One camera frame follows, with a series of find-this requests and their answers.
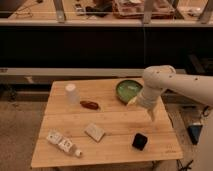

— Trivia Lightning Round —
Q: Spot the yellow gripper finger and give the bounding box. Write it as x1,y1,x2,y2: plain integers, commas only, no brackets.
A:
126,97,137,106
147,109,156,122

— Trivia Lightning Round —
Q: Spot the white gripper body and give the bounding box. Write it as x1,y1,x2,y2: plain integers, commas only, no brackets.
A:
136,87,161,109

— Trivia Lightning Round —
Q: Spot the white ceramic cup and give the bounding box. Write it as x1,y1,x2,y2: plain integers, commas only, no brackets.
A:
65,84,80,104

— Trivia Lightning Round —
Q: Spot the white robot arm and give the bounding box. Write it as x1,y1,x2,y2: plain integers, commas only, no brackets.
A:
129,65,213,171

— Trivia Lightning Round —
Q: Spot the black eraser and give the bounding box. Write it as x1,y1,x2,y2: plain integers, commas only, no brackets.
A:
132,133,148,150

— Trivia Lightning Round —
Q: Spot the green bowl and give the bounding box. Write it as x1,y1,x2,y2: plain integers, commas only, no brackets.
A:
115,80,143,104

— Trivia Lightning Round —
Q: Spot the brown sausage-shaped object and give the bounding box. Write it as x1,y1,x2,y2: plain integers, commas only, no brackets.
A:
80,101,99,110

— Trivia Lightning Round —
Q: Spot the white rectangular sponge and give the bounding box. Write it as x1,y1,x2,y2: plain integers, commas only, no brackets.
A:
84,123,105,142

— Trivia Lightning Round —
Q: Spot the clear plastic bottle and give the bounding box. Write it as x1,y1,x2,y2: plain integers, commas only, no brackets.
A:
46,130,82,157

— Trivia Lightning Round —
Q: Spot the red tray on shelf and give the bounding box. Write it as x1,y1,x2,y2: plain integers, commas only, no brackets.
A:
112,0,174,19

